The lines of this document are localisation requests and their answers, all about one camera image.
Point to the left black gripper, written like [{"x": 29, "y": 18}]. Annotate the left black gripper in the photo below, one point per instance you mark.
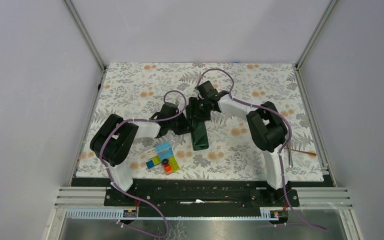
[{"x": 185, "y": 127}]

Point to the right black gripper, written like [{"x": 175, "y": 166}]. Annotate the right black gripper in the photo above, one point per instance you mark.
[{"x": 201, "y": 117}]

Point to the dark green cloth napkin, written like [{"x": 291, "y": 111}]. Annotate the dark green cloth napkin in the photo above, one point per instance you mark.
[{"x": 199, "y": 134}]

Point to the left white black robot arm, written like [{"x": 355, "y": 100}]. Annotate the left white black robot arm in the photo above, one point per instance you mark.
[{"x": 114, "y": 139}]

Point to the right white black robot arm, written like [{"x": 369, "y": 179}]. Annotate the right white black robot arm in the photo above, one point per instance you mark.
[{"x": 267, "y": 129}]

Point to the colourful toy brick assembly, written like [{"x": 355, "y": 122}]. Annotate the colourful toy brick assembly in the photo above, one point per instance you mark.
[{"x": 162, "y": 155}]

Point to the floral patterned table mat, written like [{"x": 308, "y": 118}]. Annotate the floral patterned table mat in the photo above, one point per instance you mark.
[{"x": 138, "y": 90}]

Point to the silver table knife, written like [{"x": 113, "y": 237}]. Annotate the silver table knife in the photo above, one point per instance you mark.
[{"x": 290, "y": 159}]

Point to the copper spoon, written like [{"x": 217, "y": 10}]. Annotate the copper spoon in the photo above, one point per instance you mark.
[{"x": 310, "y": 153}]

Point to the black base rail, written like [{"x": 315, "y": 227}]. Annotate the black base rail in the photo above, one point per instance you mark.
[{"x": 198, "y": 199}]

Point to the left aluminium frame post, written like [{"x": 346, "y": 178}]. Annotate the left aluminium frame post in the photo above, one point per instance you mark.
[{"x": 77, "y": 20}]

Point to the aluminium frame post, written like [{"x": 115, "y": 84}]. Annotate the aluminium frame post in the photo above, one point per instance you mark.
[
  {"x": 77, "y": 20},
  {"x": 317, "y": 31}
]

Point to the right aluminium frame post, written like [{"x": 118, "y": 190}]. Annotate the right aluminium frame post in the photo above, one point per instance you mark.
[{"x": 317, "y": 31}]

